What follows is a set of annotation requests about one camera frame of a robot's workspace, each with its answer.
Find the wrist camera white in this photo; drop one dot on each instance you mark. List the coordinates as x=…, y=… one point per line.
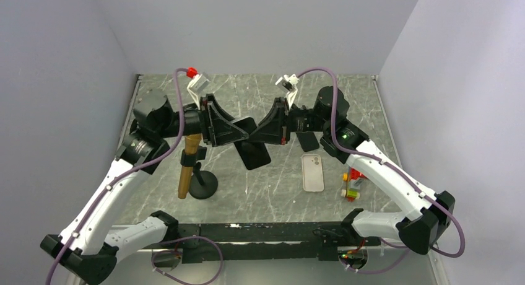
x=289, y=85
x=197, y=87

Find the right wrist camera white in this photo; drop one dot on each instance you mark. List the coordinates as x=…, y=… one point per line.
x=289, y=85

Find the black microphone stand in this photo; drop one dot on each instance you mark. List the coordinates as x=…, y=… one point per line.
x=204, y=183

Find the phone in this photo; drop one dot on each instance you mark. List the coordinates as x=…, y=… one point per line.
x=253, y=154

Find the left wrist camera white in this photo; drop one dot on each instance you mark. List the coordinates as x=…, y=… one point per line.
x=197, y=87

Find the beige phone case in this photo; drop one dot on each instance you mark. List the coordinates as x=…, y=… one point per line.
x=312, y=173

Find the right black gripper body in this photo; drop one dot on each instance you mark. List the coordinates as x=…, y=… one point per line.
x=296, y=121

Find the black smartphone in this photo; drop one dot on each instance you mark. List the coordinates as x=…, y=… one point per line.
x=308, y=141

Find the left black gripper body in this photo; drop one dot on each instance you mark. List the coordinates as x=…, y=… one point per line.
x=204, y=121

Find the gold microphone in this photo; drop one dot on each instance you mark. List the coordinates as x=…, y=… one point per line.
x=188, y=160

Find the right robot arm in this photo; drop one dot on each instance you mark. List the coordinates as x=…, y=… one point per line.
x=424, y=214

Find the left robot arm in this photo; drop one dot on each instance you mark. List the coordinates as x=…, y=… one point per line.
x=87, y=247

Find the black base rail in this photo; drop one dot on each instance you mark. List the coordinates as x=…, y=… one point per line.
x=323, y=241

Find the colourful toy brick assembly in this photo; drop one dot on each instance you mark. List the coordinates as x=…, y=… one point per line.
x=353, y=182

